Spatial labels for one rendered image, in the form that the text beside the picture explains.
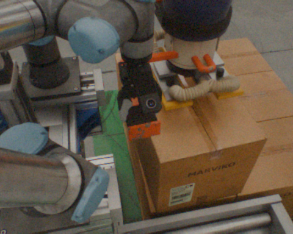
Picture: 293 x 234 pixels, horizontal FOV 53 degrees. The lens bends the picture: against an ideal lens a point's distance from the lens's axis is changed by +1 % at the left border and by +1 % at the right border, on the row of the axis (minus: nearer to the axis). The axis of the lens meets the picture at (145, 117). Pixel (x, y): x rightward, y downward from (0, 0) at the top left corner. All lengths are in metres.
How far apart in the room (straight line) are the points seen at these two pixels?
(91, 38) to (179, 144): 0.63
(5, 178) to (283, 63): 2.97
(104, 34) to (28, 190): 0.27
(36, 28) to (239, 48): 1.85
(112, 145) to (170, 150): 1.24
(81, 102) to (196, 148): 0.49
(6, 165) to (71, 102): 0.78
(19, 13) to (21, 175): 0.26
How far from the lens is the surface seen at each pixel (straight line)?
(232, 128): 1.12
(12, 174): 0.44
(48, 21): 0.57
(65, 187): 0.56
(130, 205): 1.96
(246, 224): 1.38
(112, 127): 2.33
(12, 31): 0.53
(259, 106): 1.83
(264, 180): 1.51
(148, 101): 0.64
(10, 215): 0.86
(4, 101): 0.86
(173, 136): 1.05
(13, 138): 0.70
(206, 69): 0.94
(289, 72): 3.11
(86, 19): 0.51
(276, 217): 1.39
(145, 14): 0.58
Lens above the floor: 1.76
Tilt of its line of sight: 48 degrees down
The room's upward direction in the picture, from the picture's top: straight up
